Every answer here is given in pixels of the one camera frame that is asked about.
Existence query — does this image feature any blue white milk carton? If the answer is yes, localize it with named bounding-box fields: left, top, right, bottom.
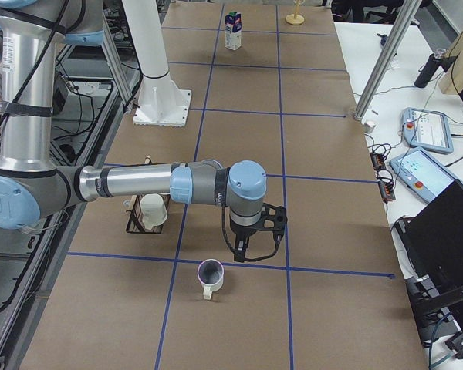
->
left=225, top=12, right=242, bottom=51

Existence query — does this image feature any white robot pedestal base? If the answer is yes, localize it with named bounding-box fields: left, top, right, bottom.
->
left=123, top=0, right=192, bottom=127

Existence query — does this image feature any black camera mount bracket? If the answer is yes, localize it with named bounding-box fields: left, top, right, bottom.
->
left=251, top=203, right=288, bottom=236

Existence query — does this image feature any white cup on rack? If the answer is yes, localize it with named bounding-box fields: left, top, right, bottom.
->
left=140, top=194, right=167, bottom=230

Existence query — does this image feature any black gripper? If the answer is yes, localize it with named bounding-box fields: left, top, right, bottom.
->
left=230, top=224, right=257, bottom=263

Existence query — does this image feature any near blue teach pendant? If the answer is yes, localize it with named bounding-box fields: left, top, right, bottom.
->
left=390, top=147, right=457, bottom=203

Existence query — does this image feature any black wire mug rack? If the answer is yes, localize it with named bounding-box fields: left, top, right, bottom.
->
left=125, top=155, right=171, bottom=235

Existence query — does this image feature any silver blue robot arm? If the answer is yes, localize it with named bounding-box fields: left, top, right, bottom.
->
left=0, top=1, right=269, bottom=262

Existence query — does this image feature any aluminium frame post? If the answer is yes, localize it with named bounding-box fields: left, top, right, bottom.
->
left=353, top=0, right=422, bottom=121

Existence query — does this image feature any white mug with handle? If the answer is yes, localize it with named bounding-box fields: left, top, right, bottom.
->
left=197, top=259, right=225, bottom=301

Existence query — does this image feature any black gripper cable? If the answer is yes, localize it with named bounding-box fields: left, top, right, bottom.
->
left=220, top=205, right=285, bottom=263

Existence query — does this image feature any wooden stand with round base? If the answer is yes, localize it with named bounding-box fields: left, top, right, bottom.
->
left=285, top=0, right=305, bottom=25

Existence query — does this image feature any black cylinder flashlight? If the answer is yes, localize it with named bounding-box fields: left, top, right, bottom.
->
left=414, top=48, right=447, bottom=88

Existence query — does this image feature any far blue teach pendant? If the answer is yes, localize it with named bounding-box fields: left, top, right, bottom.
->
left=401, top=107, right=454, bottom=154

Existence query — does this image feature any blue teach pendant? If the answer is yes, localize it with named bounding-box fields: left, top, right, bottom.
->
left=401, top=107, right=454, bottom=154
left=390, top=147, right=457, bottom=203

